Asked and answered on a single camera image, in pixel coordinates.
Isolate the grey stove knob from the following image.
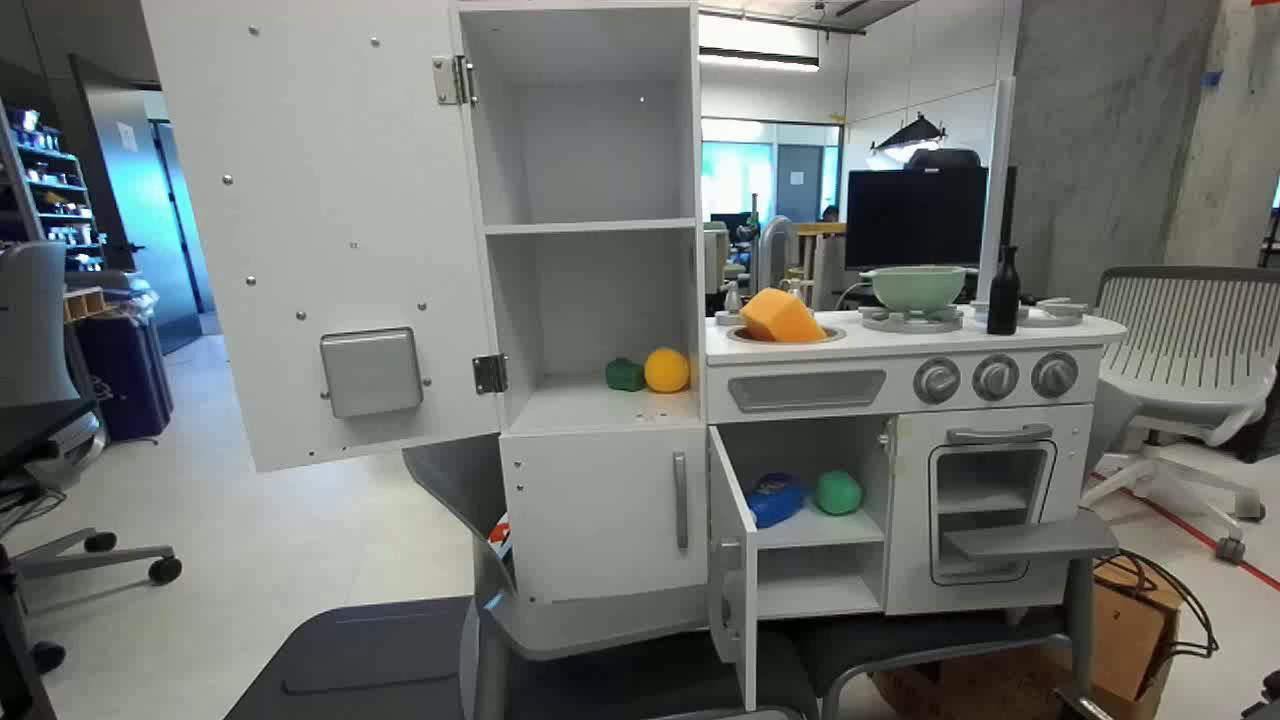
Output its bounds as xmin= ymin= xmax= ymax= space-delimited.
xmin=968 ymin=351 xmax=1024 ymax=405
xmin=911 ymin=355 xmax=965 ymax=407
xmin=1028 ymin=347 xmax=1084 ymax=405

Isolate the black floor mat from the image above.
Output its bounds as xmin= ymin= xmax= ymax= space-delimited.
xmin=221 ymin=592 xmax=831 ymax=720

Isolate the green round toy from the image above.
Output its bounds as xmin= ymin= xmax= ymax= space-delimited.
xmin=810 ymin=463 xmax=869 ymax=520

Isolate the small white cabinet door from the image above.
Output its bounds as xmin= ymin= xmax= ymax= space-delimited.
xmin=706 ymin=425 xmax=764 ymax=716

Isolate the navy suitcase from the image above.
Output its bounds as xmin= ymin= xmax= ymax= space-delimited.
xmin=73 ymin=309 xmax=177 ymax=443

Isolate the white mesh office chair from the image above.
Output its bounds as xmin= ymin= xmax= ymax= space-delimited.
xmin=1077 ymin=264 xmax=1280 ymax=565

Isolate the thin black cable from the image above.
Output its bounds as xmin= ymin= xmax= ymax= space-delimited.
xmin=1104 ymin=548 xmax=1226 ymax=664

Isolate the silver sink basin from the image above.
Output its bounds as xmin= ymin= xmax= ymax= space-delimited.
xmin=714 ymin=312 xmax=854 ymax=351

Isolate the black bottle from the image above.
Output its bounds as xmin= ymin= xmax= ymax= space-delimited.
xmin=985 ymin=239 xmax=1028 ymax=340

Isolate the dark green toy ball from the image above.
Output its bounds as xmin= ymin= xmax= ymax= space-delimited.
xmin=602 ymin=351 xmax=650 ymax=397

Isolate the grey burner grate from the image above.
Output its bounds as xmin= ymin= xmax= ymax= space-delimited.
xmin=861 ymin=304 xmax=968 ymax=338
xmin=1015 ymin=293 xmax=1097 ymax=328

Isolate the white oven door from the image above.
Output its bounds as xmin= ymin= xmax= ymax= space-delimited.
xmin=888 ymin=405 xmax=1097 ymax=616

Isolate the fluorescent ceiling light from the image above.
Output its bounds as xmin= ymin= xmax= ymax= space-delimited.
xmin=696 ymin=43 xmax=825 ymax=72

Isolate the white toy kitchen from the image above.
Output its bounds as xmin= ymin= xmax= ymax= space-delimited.
xmin=457 ymin=0 xmax=1133 ymax=664

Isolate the cardboard box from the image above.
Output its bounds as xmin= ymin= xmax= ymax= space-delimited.
xmin=872 ymin=556 xmax=1185 ymax=720

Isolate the tall white cabinet door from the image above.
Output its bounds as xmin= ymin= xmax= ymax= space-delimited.
xmin=139 ymin=0 xmax=507 ymax=477

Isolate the wide white cabinet door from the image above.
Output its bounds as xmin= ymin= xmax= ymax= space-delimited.
xmin=501 ymin=425 xmax=714 ymax=608

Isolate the black monitor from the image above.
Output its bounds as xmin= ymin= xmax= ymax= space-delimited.
xmin=845 ymin=163 xmax=994 ymax=277

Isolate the mint green bowl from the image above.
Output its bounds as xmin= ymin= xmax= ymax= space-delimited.
xmin=857 ymin=262 xmax=971 ymax=319

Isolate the yellow toy ball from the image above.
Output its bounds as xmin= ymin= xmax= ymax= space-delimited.
xmin=639 ymin=343 xmax=696 ymax=399

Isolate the blue toy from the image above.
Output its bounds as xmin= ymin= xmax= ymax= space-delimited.
xmin=744 ymin=468 xmax=812 ymax=531

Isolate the storage shelf rack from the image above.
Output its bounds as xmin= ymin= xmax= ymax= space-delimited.
xmin=0 ymin=98 xmax=111 ymax=285

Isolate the grey door latch box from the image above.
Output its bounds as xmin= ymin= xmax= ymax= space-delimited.
xmin=317 ymin=323 xmax=434 ymax=425

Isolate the grey office chair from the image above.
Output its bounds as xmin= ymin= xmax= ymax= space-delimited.
xmin=0 ymin=236 xmax=187 ymax=675

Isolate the orange sponge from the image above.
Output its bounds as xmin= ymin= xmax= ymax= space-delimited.
xmin=735 ymin=285 xmax=831 ymax=347

